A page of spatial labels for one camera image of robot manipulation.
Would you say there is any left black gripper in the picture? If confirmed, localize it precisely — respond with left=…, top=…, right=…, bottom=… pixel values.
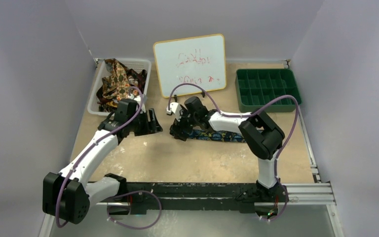
left=127, top=108, right=161, bottom=136

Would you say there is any blue floral necktie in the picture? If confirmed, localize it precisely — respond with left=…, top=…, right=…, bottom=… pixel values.
left=187, top=130, right=246, bottom=143

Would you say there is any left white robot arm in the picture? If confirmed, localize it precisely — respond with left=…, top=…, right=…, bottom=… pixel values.
left=42, top=96, right=162, bottom=227

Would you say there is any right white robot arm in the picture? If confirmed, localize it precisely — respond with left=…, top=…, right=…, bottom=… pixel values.
left=166, top=96, right=285, bottom=201

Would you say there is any small whiteboard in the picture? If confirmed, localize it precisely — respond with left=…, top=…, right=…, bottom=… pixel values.
left=153, top=34, right=227, bottom=98

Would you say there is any orange patterned necktie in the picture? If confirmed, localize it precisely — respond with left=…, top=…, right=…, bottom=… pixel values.
left=101, top=59, right=143, bottom=100

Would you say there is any green compartment tray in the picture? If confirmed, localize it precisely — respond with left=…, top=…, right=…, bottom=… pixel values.
left=235, top=69, right=302, bottom=113

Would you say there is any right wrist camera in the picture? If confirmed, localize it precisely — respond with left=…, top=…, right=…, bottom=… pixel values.
left=166, top=102, right=182, bottom=117

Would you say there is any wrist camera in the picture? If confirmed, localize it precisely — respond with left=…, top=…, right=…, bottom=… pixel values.
left=166, top=102, right=182, bottom=117
left=129, top=94, right=147, bottom=104

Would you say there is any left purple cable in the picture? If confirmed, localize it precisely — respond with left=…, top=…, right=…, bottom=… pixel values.
left=54, top=85, right=163, bottom=230

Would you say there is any purple cable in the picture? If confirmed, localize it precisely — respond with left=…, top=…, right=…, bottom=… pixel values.
left=167, top=83, right=300, bottom=223
left=54, top=85, right=163, bottom=230

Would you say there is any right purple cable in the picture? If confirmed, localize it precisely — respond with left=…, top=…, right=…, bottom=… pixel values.
left=167, top=83, right=300, bottom=223

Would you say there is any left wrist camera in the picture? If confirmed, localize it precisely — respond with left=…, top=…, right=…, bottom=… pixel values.
left=129, top=94, right=147, bottom=104

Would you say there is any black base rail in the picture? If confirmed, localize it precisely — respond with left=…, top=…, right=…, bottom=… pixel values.
left=105, top=182, right=289, bottom=217

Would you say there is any aluminium frame rail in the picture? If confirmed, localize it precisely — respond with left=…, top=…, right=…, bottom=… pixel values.
left=127, top=182, right=336, bottom=205

